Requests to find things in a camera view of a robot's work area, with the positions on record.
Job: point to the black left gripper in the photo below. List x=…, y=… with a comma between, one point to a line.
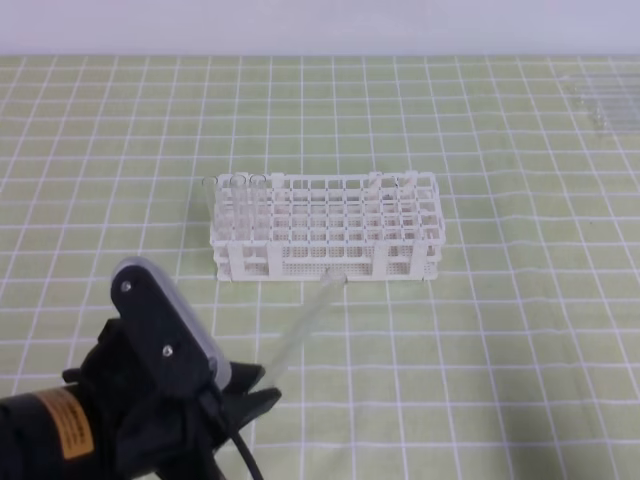
x=161, y=409

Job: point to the clear glass test tube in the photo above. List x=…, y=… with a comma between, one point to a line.
x=331, y=286

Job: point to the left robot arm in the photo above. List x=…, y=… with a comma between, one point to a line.
x=41, y=430

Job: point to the glass tube in rack right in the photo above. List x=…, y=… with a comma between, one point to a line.
x=258, y=190

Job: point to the glass tube in rack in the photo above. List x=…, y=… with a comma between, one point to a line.
x=239, y=195
x=210, y=185
x=258, y=190

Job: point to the white plastic test tube rack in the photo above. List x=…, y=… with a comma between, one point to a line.
x=371, y=227

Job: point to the glass tube in rack middle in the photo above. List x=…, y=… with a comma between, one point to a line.
x=239, y=195

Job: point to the glass tube in rack leftmost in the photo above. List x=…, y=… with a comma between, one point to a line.
x=210, y=185

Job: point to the green grid tablecloth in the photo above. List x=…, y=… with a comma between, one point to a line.
x=520, y=361

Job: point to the spare glass tubes pile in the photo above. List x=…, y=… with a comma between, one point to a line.
x=611, y=99

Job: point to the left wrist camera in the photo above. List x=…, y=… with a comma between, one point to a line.
x=164, y=330

